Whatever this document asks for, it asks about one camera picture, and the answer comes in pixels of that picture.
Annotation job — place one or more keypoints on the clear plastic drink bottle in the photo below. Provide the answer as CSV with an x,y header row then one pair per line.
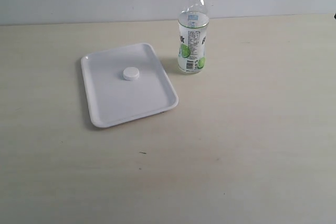
x,y
193,22

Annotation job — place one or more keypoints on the white bottle cap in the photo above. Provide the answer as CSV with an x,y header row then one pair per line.
x,y
131,73

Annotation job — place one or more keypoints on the white plastic tray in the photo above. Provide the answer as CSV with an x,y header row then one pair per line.
x,y
111,99

